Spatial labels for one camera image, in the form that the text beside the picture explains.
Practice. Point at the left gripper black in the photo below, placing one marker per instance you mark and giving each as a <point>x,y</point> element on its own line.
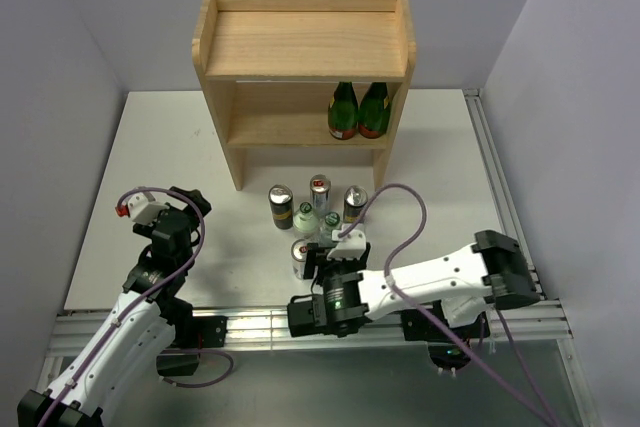
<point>195,196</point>

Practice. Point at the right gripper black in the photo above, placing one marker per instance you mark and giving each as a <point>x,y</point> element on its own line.
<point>312,250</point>

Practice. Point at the silver can rear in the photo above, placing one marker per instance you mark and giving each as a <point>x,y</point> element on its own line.
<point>320,189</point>

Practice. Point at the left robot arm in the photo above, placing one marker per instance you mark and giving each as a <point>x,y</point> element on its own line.
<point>146,319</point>

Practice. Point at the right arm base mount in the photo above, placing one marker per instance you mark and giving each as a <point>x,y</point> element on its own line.
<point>443,353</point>

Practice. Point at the wooden two-tier shelf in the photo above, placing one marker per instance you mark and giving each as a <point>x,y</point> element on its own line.
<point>267,69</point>

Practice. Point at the silver can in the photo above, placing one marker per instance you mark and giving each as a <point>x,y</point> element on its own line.
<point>320,189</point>
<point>299,250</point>

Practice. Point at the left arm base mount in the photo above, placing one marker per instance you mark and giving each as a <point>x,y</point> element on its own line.
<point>198,339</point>

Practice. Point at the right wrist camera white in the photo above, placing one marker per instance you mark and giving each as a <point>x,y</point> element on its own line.
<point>351,246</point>

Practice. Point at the clear bottle green cap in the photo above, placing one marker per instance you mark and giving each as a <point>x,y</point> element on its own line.
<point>330,222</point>

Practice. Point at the green glass bottle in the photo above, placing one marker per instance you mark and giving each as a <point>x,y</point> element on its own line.
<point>343,112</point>
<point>374,111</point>

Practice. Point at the black can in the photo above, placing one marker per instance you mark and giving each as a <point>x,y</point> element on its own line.
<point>355,199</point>
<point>281,204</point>

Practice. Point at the aluminium rail frame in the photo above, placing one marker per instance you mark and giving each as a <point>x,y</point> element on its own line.
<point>255,328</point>

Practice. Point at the clear bottle left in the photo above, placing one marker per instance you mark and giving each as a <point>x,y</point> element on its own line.
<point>306,221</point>

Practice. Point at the silver can front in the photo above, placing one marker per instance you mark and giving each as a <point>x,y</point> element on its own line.
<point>299,250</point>

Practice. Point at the green glass bottle right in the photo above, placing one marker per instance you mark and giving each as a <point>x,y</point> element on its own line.
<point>374,111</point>

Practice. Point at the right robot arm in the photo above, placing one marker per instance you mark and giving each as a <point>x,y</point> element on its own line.
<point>491,271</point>

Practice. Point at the green glass bottle left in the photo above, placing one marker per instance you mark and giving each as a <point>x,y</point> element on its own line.
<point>343,112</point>

